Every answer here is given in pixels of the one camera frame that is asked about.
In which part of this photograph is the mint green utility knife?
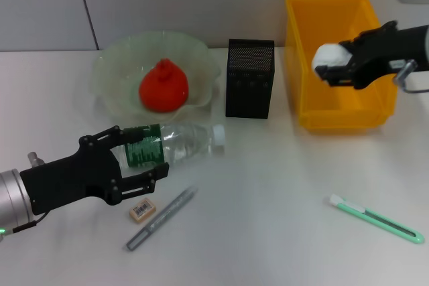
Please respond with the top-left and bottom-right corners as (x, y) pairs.
(324, 194), (425, 245)

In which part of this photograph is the clear wavy glass fruit plate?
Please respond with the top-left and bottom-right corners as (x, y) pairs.
(90, 29), (222, 126)

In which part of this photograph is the beige eraser with barcode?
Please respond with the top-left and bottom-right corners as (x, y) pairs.
(128, 198), (158, 224)

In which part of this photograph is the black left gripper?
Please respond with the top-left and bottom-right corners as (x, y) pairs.
(19, 125), (170, 216)

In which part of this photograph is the yellow plastic storage bin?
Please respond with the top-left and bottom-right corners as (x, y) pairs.
(284, 0), (398, 135)

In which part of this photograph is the grey pen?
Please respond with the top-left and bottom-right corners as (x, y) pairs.
(126, 186), (198, 252)

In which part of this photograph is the black mesh pen holder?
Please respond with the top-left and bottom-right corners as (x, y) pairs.
(225, 38), (275, 120)

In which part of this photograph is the clear water bottle green label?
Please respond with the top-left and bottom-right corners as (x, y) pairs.
(112, 123), (226, 169)

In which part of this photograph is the white paper ball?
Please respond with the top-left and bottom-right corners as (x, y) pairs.
(311, 43), (353, 74)

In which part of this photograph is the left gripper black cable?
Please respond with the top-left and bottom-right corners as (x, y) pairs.
(12, 212), (46, 234)

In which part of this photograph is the red-orange toy fruit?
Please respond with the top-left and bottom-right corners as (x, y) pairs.
(139, 58), (190, 113)

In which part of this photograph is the right gripper cable with plug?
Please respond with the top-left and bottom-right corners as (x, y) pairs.
(392, 59), (429, 94)

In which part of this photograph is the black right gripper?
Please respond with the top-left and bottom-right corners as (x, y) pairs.
(316, 20), (429, 90)

